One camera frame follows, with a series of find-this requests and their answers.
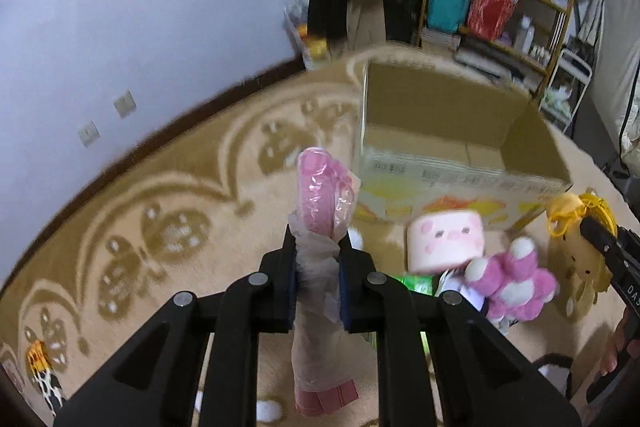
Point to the white-haired anime figure plush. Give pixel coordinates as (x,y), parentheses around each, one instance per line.
(453,280)

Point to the black white plush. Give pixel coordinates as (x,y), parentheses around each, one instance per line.
(557,369)

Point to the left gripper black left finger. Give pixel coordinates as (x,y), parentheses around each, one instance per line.
(195,361)

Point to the lower wall socket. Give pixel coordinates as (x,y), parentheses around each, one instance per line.
(88,133)

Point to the wooden shelf rack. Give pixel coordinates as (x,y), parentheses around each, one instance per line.
(524,36)

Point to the cow print plush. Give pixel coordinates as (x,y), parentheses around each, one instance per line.
(44,375)

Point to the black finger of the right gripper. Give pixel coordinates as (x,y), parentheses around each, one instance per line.
(611,246)

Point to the pink doll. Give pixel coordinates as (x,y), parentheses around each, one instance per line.
(325,358)

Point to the plastic bag with yellow toys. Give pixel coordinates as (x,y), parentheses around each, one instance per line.
(313,49)

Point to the upper wall socket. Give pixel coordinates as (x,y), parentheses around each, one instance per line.
(125,105)

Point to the open cardboard box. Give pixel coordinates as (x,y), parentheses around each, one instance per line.
(430,140)

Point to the yellow dog plush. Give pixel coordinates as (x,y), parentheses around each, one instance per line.
(578,267)

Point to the patterned beige carpet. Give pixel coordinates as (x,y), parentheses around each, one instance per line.
(198,215)

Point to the white metal trolley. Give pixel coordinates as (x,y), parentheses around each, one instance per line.
(566,89)

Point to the green tissue pack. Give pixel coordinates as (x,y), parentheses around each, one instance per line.
(421,284)

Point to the red patterned gift bag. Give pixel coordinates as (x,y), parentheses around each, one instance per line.
(487,18)

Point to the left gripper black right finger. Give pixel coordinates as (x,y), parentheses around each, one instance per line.
(439,361)

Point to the stack of books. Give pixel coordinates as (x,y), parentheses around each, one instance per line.
(498,66)

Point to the pink white bunny plush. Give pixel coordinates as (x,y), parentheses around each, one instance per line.
(513,283)

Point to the wall socket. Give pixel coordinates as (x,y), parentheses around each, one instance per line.
(125,105)
(88,133)

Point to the pink cube pig plush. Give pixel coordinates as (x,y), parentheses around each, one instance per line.
(442,241)

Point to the person's right hand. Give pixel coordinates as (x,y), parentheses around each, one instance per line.
(616,344)

